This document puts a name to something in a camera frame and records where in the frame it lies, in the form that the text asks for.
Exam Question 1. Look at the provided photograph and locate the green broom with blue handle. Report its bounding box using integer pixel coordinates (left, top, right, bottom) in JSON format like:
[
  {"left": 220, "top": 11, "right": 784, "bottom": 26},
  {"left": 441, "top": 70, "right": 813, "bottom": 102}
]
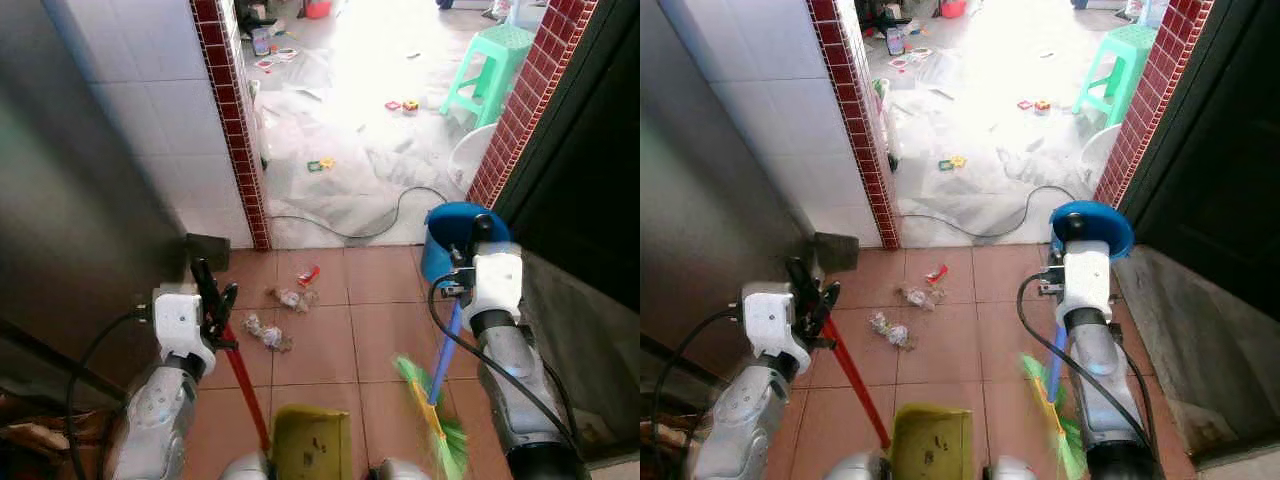
[
  {"left": 1018, "top": 322, "right": 1087, "bottom": 480},
  {"left": 393, "top": 298, "right": 471, "bottom": 480}
]

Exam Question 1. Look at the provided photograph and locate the yellow-green dustpan with red handle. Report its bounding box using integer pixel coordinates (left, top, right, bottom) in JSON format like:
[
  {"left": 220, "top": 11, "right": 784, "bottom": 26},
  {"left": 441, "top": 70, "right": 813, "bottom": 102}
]
[
  {"left": 220, "top": 322, "right": 354, "bottom": 480},
  {"left": 826, "top": 318, "right": 977, "bottom": 480}
]

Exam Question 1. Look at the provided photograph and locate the dark metal door latch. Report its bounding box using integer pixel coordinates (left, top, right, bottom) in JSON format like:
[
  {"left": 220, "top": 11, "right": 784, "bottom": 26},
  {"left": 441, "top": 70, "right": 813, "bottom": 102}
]
[
  {"left": 814, "top": 231, "right": 861, "bottom": 274},
  {"left": 184, "top": 232, "right": 232, "bottom": 273}
]

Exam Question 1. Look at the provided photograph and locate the blue plastic bucket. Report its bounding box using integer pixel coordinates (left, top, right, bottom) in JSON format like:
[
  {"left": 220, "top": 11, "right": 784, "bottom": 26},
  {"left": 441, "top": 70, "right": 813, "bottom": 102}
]
[
  {"left": 420, "top": 202, "right": 512, "bottom": 291},
  {"left": 1048, "top": 200, "right": 1137, "bottom": 265}
]

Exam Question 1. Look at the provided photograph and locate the crumpled clear plastic bag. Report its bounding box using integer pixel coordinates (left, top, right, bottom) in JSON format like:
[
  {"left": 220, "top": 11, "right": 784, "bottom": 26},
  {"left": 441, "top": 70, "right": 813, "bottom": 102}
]
[
  {"left": 241, "top": 313, "right": 294, "bottom": 354},
  {"left": 867, "top": 311, "right": 914, "bottom": 352}
]

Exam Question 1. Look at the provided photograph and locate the grey metal door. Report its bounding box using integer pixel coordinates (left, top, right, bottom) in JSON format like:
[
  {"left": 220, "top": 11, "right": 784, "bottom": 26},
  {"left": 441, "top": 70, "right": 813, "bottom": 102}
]
[
  {"left": 640, "top": 0, "right": 819, "bottom": 401},
  {"left": 0, "top": 0, "right": 193, "bottom": 401}
]

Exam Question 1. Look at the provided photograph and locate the green plastic stool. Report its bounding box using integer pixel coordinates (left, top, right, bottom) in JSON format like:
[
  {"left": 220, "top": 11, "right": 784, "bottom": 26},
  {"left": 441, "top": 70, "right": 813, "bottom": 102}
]
[
  {"left": 1071, "top": 24, "right": 1161, "bottom": 128},
  {"left": 439, "top": 24, "right": 537, "bottom": 128}
]

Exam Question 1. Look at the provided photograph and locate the black door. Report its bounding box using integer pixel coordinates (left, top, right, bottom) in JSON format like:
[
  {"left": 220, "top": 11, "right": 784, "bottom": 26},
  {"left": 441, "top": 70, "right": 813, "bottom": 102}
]
[{"left": 1133, "top": 0, "right": 1280, "bottom": 293}]

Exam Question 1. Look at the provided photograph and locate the silver right robot leg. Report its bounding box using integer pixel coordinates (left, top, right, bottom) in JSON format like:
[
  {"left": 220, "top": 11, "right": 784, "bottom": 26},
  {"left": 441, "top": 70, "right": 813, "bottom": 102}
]
[
  {"left": 984, "top": 455, "right": 1042, "bottom": 480},
  {"left": 371, "top": 457, "right": 434, "bottom": 480}
]

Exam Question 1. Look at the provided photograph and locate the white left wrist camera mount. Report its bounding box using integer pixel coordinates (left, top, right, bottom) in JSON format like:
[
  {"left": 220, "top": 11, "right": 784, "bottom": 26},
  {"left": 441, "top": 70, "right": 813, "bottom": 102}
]
[
  {"left": 741, "top": 282, "right": 812, "bottom": 375},
  {"left": 152, "top": 284, "right": 217, "bottom": 377}
]

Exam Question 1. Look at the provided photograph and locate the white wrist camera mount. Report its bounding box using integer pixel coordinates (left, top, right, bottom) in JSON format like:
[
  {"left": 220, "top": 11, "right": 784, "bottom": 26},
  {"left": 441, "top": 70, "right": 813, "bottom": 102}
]
[
  {"left": 152, "top": 284, "right": 217, "bottom": 377},
  {"left": 741, "top": 282, "right": 812, "bottom": 375},
  {"left": 464, "top": 243, "right": 527, "bottom": 333},
  {"left": 1058, "top": 240, "right": 1115, "bottom": 329}
]

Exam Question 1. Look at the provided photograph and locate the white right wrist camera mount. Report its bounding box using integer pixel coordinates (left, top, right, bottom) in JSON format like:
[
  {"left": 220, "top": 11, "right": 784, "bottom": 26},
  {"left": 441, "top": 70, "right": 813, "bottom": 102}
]
[
  {"left": 464, "top": 243, "right": 527, "bottom": 333},
  {"left": 1058, "top": 240, "right": 1115, "bottom": 329}
]

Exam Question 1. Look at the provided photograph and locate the black floor cable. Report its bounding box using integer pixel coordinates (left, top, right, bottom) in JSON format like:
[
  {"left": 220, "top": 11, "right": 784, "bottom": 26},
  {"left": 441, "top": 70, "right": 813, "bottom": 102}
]
[
  {"left": 265, "top": 185, "right": 453, "bottom": 242},
  {"left": 898, "top": 184, "right": 1081, "bottom": 242}
]

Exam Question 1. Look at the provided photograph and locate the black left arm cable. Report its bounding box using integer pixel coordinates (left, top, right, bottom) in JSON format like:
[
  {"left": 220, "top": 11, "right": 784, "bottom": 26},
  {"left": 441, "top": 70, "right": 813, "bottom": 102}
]
[
  {"left": 649, "top": 306, "right": 747, "bottom": 480},
  {"left": 64, "top": 307, "right": 153, "bottom": 480}
]

